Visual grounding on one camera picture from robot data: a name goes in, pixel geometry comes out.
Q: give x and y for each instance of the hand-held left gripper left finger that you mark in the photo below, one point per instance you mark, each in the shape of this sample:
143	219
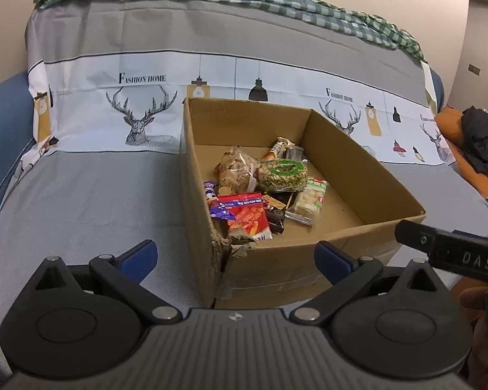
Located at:
140	260

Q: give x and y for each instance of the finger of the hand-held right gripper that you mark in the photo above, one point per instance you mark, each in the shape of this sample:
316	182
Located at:
410	233

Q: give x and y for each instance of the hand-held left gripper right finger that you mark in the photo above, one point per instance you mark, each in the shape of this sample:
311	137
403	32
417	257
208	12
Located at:
331	260

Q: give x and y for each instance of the white green snack packet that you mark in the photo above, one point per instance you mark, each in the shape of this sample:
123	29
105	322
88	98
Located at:
309	201

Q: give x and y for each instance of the cardboard box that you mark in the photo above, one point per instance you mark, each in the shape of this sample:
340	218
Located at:
349	195

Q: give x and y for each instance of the black snack packet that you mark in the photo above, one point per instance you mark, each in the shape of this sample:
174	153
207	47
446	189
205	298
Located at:
278	211

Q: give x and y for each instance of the purple snack packet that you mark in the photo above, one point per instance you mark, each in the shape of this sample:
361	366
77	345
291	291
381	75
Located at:
213	201

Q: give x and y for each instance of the red snack packet blue label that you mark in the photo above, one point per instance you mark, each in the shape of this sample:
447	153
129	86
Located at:
248	215

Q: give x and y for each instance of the green nut packet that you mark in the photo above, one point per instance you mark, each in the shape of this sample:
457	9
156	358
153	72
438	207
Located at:
282	172

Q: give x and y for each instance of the small dark packet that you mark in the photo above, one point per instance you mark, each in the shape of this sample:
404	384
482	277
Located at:
294	152

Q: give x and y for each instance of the brown orange stick packet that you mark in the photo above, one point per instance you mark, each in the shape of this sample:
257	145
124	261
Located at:
277	148

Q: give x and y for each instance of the clear cookie bag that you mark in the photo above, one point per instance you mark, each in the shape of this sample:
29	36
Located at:
237	170

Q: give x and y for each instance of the grey deer print sofa cover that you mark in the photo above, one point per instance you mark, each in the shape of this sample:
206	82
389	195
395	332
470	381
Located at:
105	195

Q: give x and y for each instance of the orange pillow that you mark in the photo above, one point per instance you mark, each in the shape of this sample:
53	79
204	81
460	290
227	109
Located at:
451	128

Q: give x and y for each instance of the black cloth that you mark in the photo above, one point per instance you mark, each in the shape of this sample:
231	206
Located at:
481	138

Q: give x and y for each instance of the blue sofa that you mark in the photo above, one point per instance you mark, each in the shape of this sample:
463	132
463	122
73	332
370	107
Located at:
4	109

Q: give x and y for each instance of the wall switch plate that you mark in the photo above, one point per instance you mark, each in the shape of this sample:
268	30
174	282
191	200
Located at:
474	69

